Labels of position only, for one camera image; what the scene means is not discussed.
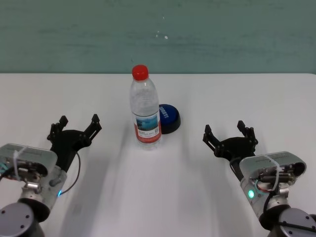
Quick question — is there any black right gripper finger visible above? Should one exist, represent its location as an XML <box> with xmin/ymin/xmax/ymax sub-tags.
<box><xmin>237</xmin><ymin>120</ymin><xmax>259</xmax><ymax>149</ymax></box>
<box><xmin>202</xmin><ymin>125</ymin><xmax>224</xmax><ymax>158</ymax></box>

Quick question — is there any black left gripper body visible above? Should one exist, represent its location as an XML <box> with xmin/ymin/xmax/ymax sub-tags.
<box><xmin>50</xmin><ymin>129</ymin><xmax>90</xmax><ymax>171</ymax></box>

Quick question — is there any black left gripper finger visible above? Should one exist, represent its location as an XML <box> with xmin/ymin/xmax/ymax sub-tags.
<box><xmin>82</xmin><ymin>114</ymin><xmax>102</xmax><ymax>144</ymax></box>
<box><xmin>47</xmin><ymin>116</ymin><xmax>69</xmax><ymax>141</ymax></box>

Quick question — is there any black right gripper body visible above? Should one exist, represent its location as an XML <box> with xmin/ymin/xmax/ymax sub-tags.
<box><xmin>217</xmin><ymin>137</ymin><xmax>257</xmax><ymax>180</ymax></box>

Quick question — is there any blue push button black base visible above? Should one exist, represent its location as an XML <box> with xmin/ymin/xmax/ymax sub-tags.
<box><xmin>158</xmin><ymin>103</ymin><xmax>181</xmax><ymax>135</ymax></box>

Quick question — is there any clear water bottle red cap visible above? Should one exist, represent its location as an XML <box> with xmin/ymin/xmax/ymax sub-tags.
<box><xmin>129</xmin><ymin>64</ymin><xmax>163</xmax><ymax>152</ymax></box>

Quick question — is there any white zip tie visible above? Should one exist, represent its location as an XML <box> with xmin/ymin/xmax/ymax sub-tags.
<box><xmin>263</xmin><ymin>154</ymin><xmax>283</xmax><ymax>191</ymax></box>
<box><xmin>13</xmin><ymin>146</ymin><xmax>29</xmax><ymax>181</ymax></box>

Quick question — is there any thin left gripper cable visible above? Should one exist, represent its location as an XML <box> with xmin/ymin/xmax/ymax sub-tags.
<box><xmin>59</xmin><ymin>151</ymin><xmax>82</xmax><ymax>196</ymax></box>

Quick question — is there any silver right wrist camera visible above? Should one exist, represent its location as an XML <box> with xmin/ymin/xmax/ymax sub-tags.
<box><xmin>239</xmin><ymin>151</ymin><xmax>307</xmax><ymax>186</ymax></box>

